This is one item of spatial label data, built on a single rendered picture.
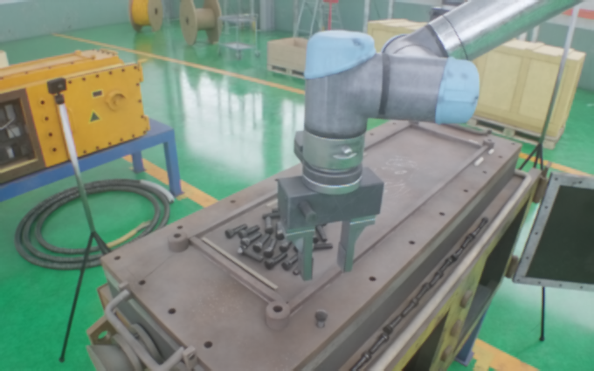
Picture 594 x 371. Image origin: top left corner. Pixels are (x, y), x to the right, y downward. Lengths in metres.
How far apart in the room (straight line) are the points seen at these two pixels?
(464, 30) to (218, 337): 0.57
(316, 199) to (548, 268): 1.63
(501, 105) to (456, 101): 5.36
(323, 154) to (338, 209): 0.09
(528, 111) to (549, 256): 3.92
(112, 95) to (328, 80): 2.78
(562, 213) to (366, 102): 1.51
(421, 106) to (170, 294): 0.53
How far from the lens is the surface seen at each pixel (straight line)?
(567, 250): 2.00
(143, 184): 3.98
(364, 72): 0.45
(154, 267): 0.83
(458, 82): 0.46
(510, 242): 1.80
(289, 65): 7.77
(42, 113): 3.09
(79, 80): 3.11
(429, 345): 1.17
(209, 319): 0.71
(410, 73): 0.45
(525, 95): 5.73
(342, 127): 0.46
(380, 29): 6.48
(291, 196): 0.49
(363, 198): 0.53
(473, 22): 0.59
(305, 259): 0.57
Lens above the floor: 1.88
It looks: 29 degrees down
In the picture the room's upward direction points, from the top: 1 degrees clockwise
